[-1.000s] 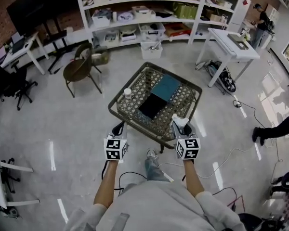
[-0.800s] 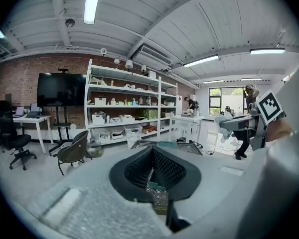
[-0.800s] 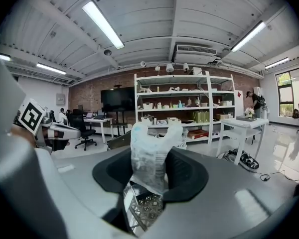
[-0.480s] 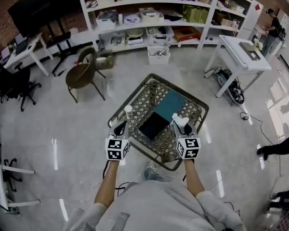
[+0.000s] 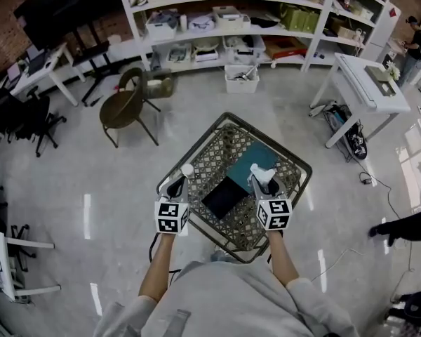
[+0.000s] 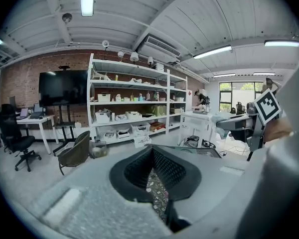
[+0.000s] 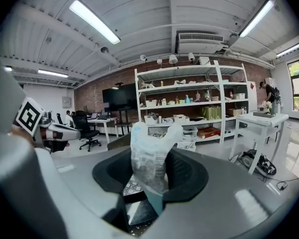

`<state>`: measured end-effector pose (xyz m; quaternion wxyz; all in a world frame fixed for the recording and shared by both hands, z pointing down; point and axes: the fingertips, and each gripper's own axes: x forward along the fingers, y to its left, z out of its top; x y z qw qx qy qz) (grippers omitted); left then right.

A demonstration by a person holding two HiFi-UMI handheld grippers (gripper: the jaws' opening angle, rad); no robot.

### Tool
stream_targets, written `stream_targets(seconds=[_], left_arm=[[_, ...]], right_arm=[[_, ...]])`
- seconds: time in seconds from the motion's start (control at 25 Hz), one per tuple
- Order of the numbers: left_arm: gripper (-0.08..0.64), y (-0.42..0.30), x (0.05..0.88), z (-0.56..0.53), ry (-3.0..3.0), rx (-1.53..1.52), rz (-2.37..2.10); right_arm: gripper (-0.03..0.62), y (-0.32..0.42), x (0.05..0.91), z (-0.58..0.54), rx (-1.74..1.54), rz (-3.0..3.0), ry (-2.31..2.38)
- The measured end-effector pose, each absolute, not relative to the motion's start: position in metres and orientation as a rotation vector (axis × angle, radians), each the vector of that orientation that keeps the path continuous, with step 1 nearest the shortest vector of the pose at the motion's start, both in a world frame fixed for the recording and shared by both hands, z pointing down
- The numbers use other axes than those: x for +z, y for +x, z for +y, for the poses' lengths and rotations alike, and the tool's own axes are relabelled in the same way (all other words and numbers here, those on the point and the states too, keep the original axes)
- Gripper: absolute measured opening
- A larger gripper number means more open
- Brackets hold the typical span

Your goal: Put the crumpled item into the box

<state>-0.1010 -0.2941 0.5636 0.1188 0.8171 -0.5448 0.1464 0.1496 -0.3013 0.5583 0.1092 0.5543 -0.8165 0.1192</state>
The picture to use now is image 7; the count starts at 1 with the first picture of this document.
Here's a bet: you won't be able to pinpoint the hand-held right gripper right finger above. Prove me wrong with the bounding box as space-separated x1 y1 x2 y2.
139 148 299 239

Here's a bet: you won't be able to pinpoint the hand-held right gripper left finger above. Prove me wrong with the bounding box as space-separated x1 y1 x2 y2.
0 138 134 239

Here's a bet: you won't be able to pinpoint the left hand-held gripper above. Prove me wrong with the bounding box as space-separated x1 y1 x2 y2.
16 97 81 154

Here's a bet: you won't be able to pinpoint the teal box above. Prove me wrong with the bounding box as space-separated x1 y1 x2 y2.
123 188 165 234

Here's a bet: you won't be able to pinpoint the white object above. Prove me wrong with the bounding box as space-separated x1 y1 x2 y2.
130 122 184 194

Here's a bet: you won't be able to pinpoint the red-brown flat box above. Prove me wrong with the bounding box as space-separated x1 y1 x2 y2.
197 127 221 139

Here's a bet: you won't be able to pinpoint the white shelving unit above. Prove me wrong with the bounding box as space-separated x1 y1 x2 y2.
134 60 250 144

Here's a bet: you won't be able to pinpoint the black office chair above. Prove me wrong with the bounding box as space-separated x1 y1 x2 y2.
72 111 102 152

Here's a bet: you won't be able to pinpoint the white office desk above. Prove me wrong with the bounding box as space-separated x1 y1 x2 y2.
87 117 120 144

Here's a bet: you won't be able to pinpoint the white floor bin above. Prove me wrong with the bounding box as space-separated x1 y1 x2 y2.
176 140 197 152

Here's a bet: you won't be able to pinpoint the fluorescent ceiling light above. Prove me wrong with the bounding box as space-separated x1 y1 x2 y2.
238 0 276 38
276 43 299 57
37 68 69 78
69 0 122 45

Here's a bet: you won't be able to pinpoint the black television screen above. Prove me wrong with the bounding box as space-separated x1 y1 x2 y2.
102 83 138 112

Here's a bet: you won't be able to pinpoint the green bags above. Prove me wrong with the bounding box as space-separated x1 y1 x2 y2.
202 105 222 120

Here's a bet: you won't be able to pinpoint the white side table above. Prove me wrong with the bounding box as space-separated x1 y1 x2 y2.
229 112 289 175

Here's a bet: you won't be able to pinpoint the tray with white flowers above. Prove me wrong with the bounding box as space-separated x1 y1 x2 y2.
253 100 277 119

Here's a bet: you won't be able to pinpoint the white refrigerator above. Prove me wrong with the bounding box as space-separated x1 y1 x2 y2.
246 81 259 113

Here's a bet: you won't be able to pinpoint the white ceiling air conditioner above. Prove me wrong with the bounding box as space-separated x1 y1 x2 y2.
176 31 225 54

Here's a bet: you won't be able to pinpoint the pile of cables and devices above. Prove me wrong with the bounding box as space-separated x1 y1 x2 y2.
235 149 277 176

